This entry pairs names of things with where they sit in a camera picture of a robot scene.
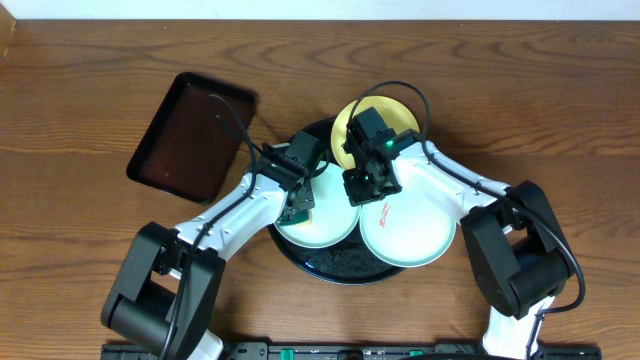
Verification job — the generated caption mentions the green yellow sponge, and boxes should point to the green yellow sponge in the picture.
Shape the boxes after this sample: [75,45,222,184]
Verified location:
[284,210,311,226]

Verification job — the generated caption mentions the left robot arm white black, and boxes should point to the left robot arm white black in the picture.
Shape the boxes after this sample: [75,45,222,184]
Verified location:
[100,142,330,359]

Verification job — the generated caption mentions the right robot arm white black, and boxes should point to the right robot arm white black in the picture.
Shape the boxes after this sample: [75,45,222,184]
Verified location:
[332,130,584,359]

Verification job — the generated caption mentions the round black tray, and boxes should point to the round black tray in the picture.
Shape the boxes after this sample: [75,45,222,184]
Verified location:
[267,117,409,286]

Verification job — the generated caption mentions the rectangular black tray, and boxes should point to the rectangular black tray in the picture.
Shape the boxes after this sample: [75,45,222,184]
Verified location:
[126,72,258,204]

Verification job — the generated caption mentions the yellow plate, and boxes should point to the yellow plate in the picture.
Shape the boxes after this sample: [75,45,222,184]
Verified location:
[330,96,419,170]

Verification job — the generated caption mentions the light green plate with stain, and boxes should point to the light green plate with stain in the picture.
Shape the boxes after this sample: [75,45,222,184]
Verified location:
[359,190,456,268]

